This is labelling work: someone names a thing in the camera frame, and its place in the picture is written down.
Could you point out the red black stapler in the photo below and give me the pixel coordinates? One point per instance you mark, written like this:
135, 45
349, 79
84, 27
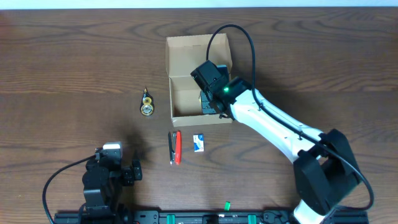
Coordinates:
175, 147

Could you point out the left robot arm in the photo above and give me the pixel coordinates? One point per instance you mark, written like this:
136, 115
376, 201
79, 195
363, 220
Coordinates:
104, 180

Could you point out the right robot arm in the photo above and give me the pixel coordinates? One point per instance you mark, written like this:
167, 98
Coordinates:
325, 168

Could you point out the open cardboard box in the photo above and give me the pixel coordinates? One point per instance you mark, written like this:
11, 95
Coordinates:
183, 54

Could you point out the black yellow correction tape dispenser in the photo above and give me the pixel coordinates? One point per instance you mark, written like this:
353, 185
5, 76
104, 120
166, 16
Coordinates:
147, 104

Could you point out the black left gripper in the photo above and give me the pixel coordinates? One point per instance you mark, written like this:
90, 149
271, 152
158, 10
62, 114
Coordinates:
133, 173

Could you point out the small green clip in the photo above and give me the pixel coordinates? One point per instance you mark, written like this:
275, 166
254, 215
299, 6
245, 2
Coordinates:
227, 206

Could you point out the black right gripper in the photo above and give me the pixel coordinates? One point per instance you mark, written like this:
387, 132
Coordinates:
206, 95

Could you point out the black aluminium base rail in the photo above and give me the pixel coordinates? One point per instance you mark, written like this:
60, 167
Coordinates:
155, 217

